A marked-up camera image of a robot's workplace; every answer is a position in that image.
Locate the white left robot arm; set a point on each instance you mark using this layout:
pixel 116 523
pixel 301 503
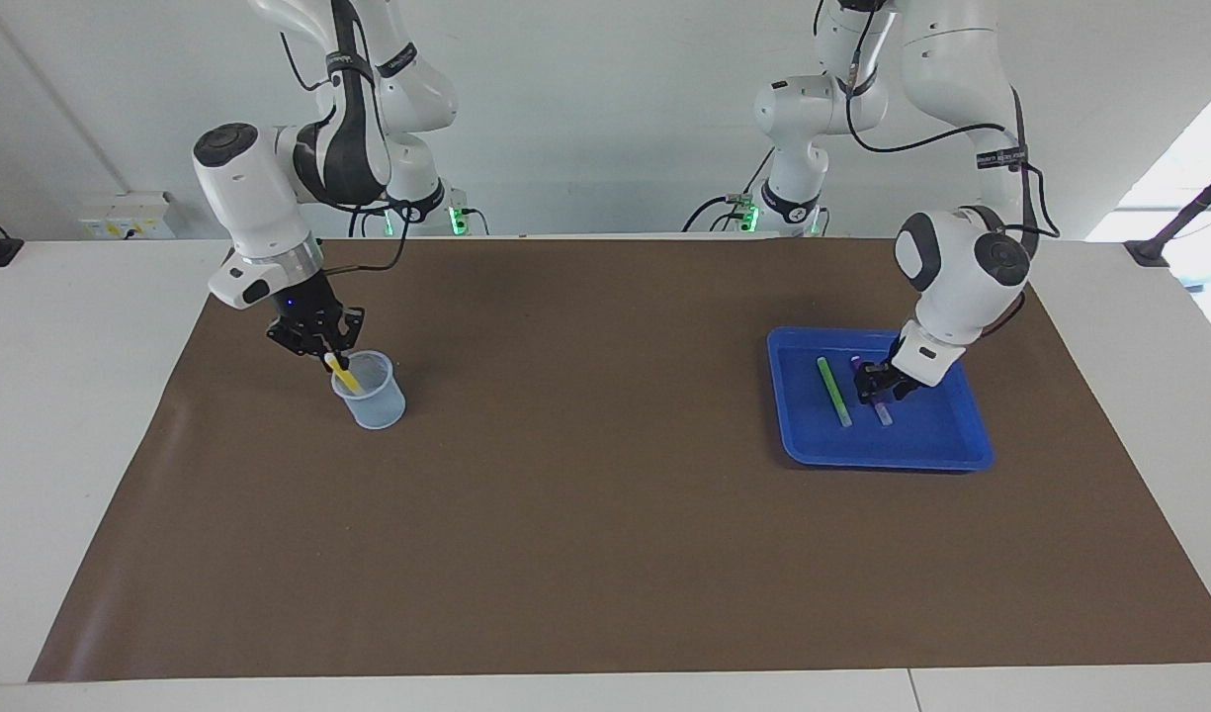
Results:
pixel 961 267

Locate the black angled stand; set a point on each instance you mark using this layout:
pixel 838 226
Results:
pixel 1154 247

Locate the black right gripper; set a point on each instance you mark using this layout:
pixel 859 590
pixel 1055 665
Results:
pixel 306 314

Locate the green marker pen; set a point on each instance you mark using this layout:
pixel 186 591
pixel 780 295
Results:
pixel 833 391

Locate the brown table mat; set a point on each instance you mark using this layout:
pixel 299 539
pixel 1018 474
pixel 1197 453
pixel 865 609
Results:
pixel 605 494

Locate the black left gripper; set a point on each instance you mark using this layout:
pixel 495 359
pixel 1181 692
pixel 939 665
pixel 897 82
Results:
pixel 904 376

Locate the translucent plastic cup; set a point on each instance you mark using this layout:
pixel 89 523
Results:
pixel 378 405

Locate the purple marker pen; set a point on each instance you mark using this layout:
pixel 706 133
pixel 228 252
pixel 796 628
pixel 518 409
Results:
pixel 883 415

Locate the yellow marker pen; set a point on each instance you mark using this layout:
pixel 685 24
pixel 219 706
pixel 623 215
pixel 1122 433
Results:
pixel 348 381

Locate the blue plastic tray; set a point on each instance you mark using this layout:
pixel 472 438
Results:
pixel 921 435

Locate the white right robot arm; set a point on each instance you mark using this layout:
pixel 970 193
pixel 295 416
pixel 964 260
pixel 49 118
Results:
pixel 249 188

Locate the white wall outlet box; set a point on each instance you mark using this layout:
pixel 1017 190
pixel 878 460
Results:
pixel 126 216

